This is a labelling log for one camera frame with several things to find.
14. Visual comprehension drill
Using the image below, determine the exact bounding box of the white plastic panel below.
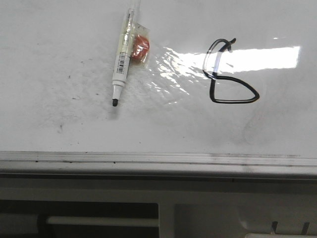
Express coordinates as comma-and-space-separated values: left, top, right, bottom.
159, 199, 317, 238

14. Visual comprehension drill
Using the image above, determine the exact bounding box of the white cylindrical bar below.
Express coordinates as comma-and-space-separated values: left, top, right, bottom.
46, 216, 159, 227

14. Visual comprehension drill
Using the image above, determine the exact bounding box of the red magnet taped to marker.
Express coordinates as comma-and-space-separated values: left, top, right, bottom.
130, 23, 151, 68

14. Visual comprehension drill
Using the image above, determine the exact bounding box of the white whiteboard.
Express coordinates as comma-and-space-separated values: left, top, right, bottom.
0, 0, 317, 157

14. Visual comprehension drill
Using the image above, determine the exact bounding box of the aluminium whiteboard frame rail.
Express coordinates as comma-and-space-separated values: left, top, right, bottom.
0, 151, 317, 180

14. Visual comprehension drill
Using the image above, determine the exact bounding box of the white whiteboard marker pen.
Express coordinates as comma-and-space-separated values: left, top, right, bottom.
112, 8, 135, 107

